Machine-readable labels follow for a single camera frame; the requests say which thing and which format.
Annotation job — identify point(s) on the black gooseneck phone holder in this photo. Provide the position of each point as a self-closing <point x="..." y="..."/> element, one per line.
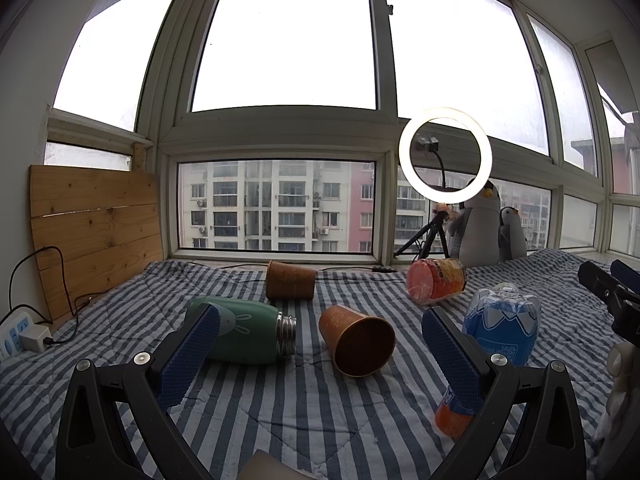
<point x="442" y="165"/>

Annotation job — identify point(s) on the green thermos bottle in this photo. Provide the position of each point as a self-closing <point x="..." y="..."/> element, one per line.
<point x="250" y="330"/>

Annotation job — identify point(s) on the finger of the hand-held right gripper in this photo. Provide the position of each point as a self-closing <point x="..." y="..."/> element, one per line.
<point x="597" y="282"/>

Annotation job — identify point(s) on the small penguin plush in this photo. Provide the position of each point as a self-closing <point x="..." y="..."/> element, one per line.
<point x="512" y="237"/>

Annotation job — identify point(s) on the brown cup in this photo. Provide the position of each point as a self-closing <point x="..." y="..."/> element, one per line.
<point x="360" y="342"/>
<point x="290" y="280"/>

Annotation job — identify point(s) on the black tripod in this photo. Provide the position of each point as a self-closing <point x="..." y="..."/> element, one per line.
<point x="430" y="235"/>

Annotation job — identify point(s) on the blue striped blanket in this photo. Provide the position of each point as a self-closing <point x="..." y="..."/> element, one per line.
<point x="280" y="410"/>

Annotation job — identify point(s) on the blue label drink bottle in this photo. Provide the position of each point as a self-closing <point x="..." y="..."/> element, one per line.
<point x="505" y="325"/>

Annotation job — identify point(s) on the wooden board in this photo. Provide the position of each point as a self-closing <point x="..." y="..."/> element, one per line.
<point x="95" y="235"/>

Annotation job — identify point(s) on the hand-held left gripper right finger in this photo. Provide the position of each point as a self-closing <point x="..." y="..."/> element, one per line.
<point x="450" y="355"/>

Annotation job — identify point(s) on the white power strip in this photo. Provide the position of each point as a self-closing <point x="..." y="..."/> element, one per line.
<point x="9" y="342"/>

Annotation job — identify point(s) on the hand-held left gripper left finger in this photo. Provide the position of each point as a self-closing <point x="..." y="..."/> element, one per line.
<point x="190" y="355"/>

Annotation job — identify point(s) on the white charger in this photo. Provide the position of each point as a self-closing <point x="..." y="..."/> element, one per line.
<point x="34" y="338"/>

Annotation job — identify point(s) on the orange drink bottle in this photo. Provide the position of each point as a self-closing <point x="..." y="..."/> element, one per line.
<point x="437" y="280"/>

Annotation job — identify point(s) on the large penguin plush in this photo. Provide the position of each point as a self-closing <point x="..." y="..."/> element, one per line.
<point x="477" y="230"/>

